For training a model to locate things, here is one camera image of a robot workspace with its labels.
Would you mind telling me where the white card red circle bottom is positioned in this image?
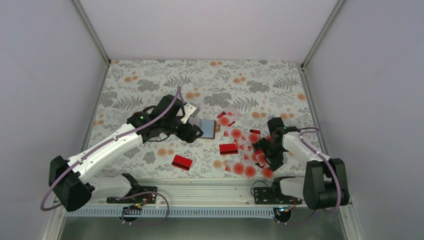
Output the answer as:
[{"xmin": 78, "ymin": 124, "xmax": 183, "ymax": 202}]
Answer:
[{"xmin": 243, "ymin": 165, "xmax": 257, "ymax": 179}]

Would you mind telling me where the floral patterned table mat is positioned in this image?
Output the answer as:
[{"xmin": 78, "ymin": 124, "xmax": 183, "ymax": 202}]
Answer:
[{"xmin": 88, "ymin": 60, "xmax": 314, "ymax": 179}]

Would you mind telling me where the brown leather card holder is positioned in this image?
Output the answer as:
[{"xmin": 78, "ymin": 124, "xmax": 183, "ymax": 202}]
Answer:
[{"xmin": 188, "ymin": 117, "xmax": 220, "ymax": 140}]

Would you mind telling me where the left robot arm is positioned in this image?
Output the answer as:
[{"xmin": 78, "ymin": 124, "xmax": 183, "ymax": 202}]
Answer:
[{"xmin": 48, "ymin": 94, "xmax": 203, "ymax": 212}]

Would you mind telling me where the white card red circle top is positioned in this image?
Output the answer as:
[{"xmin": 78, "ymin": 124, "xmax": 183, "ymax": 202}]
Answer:
[{"xmin": 217, "ymin": 105, "xmax": 243, "ymax": 127}]

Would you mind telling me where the white card red circle right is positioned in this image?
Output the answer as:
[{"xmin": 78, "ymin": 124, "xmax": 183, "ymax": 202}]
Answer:
[{"xmin": 252, "ymin": 150, "xmax": 268, "ymax": 169}]

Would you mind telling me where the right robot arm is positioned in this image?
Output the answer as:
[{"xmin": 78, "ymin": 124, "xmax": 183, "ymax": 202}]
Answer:
[{"xmin": 253, "ymin": 117, "xmax": 350, "ymax": 210}]

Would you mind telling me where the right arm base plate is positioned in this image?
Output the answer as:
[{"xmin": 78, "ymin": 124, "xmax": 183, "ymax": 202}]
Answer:
[{"xmin": 252, "ymin": 187, "xmax": 303, "ymax": 205}]

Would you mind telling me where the white card red circle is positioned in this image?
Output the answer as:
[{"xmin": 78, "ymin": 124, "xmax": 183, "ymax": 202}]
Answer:
[
  {"xmin": 252, "ymin": 150, "xmax": 268, "ymax": 169},
  {"xmin": 243, "ymin": 165, "xmax": 257, "ymax": 179},
  {"xmin": 217, "ymin": 105, "xmax": 243, "ymax": 127}
]

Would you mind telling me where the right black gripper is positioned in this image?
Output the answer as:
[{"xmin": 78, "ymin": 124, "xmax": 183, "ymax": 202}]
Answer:
[{"xmin": 253, "ymin": 137, "xmax": 285, "ymax": 172}]

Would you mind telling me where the red card lower left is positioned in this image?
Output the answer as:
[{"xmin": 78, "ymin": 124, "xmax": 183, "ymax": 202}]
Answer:
[{"xmin": 171, "ymin": 155, "xmax": 193, "ymax": 171}]

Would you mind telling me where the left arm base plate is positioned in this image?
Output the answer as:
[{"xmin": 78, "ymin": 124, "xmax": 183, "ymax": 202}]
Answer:
[{"xmin": 106, "ymin": 186, "xmax": 158, "ymax": 204}]

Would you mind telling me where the red card centre pile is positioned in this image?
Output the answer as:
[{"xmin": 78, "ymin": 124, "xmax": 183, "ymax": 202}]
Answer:
[{"xmin": 219, "ymin": 143, "xmax": 239, "ymax": 156}]

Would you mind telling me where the aluminium rail frame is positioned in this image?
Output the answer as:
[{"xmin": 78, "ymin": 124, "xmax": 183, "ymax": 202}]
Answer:
[{"xmin": 54, "ymin": 182, "xmax": 353, "ymax": 208}]

